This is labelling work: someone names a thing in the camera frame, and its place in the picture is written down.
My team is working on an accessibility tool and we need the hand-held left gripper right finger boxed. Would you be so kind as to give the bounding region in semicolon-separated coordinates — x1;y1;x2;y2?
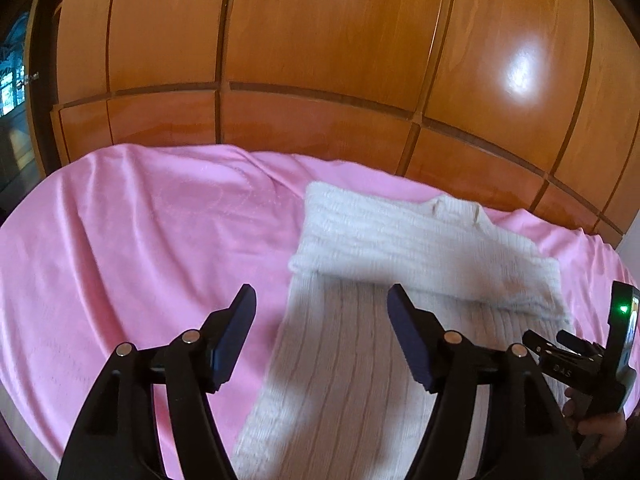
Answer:
387;283;586;480

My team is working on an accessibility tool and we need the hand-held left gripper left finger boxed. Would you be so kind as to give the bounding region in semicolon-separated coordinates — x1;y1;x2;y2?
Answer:
56;284;257;480

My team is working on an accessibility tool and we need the window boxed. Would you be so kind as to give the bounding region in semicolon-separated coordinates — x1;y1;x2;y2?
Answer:
0;10;32;121

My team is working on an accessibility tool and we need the pink blanket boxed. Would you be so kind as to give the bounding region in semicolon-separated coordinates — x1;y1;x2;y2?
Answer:
0;143;640;480

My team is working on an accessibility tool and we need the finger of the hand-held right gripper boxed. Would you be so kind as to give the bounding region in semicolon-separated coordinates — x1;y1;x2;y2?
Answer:
557;331;598;357
522;330;562;362

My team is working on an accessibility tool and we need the white knit sweater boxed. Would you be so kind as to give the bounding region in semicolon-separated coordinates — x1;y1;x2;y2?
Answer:
234;181;576;480

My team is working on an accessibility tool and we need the wooden wardrobe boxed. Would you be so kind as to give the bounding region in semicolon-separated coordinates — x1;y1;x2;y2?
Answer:
30;0;640;251

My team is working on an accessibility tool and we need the bed mattress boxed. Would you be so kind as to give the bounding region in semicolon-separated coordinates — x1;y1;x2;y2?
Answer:
0;390;61;480

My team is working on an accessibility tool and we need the person's right hand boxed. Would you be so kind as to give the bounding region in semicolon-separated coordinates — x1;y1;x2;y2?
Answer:
562;400;629;467

